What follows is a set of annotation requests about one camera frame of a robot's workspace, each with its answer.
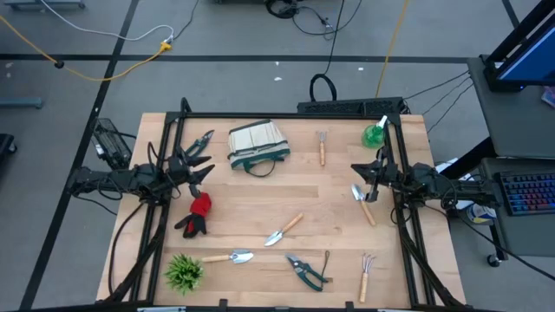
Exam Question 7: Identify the wide trowel wooden handle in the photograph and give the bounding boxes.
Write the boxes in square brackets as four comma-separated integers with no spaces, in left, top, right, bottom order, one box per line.
[200,249,255,265]

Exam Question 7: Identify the red black gardening glove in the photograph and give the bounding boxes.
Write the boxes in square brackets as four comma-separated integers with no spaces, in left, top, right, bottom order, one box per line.
[173,192,213,239]

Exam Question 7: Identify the thin black desk cable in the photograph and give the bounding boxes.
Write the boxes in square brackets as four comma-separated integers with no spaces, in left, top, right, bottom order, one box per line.
[421,76,473,117]
[426,82,474,134]
[402,69,471,101]

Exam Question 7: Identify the yellow extension cable with plug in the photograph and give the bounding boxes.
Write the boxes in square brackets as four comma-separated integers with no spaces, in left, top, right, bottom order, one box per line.
[0,15,173,82]

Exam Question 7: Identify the long black floor cable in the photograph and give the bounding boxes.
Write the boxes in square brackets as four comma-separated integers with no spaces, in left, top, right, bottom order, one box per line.
[450,211,555,282]

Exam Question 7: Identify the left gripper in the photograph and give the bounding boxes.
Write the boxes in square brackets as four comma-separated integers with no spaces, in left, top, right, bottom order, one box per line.
[166,145,217,200]

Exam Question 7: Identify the blue-screen computer monitor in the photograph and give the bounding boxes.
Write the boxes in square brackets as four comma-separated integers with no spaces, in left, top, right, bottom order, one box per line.
[496,23,555,87]

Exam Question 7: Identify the black wire mesh basket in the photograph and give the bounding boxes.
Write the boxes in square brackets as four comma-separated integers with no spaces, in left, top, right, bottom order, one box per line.
[89,117,134,171]

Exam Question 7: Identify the white paper sheet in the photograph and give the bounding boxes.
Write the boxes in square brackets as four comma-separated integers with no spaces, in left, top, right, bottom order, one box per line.
[433,158,478,183]

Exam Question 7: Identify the black perforated power box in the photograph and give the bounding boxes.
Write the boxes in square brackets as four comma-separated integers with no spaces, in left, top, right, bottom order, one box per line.
[297,96,405,116]

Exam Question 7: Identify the black hanging cable with coil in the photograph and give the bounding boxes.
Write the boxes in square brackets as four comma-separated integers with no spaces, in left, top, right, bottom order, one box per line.
[309,0,347,103]

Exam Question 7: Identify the beige green gardening bag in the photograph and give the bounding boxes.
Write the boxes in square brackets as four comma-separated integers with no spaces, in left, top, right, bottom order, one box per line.
[227,119,292,179]

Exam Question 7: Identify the green spray bottle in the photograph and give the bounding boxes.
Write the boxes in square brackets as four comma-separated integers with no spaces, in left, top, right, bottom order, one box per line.
[361,114,389,150]

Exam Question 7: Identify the yellow hanging cord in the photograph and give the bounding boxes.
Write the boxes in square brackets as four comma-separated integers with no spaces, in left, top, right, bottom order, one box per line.
[375,0,411,99]

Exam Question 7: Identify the black aluminium table frame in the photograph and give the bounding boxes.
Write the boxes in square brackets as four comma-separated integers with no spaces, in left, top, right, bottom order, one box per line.
[103,97,469,312]

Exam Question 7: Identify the hand rake wooden handle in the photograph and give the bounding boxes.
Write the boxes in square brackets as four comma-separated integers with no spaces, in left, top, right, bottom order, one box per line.
[357,253,376,304]

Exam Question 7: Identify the grey keyboard desk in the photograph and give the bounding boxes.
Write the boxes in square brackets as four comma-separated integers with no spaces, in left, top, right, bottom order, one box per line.
[479,155,555,257]

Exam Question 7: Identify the thin black floor cable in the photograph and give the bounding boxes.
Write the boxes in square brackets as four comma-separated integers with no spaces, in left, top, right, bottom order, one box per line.
[172,0,200,41]

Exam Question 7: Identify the grey metal floor bar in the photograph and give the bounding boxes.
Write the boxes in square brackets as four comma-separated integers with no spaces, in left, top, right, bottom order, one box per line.
[0,97,43,109]

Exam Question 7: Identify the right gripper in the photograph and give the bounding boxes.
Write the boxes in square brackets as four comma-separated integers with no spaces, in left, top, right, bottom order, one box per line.
[350,146,401,204]

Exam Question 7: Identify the white floor cable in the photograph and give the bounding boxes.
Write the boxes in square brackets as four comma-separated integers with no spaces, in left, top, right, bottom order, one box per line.
[38,0,175,43]

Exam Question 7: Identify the green pruning shears with strap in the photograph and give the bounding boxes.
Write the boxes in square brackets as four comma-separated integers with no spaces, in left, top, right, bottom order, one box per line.
[284,250,334,293]

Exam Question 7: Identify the backlit rainbow keyboard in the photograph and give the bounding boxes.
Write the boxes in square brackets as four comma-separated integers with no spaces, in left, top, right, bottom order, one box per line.
[496,171,555,217]

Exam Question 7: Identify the grey monitor desk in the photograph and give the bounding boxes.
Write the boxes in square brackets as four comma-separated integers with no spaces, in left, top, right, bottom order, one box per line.
[467,55,555,159]

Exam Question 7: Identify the narrow trowel wooden handle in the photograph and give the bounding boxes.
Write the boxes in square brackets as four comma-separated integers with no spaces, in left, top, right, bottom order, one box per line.
[263,211,304,248]

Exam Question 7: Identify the small green artificial plant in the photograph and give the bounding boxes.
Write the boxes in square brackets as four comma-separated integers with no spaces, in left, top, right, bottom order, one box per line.
[163,253,205,296]

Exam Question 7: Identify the black floor object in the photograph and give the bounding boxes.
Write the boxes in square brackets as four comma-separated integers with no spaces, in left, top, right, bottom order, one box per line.
[0,133,18,157]

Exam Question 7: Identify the small shovel wooden handle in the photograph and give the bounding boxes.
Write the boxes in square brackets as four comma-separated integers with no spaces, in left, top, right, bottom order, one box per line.
[349,183,377,227]

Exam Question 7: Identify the black cable tangle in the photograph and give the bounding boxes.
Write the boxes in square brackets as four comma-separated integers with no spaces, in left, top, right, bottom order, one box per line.
[264,0,363,41]

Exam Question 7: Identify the white blue round container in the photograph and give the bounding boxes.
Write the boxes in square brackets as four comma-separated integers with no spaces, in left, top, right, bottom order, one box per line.
[466,203,498,225]

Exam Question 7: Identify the hand fork wooden handle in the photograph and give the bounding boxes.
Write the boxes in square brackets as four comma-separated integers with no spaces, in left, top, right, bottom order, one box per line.
[316,130,328,167]

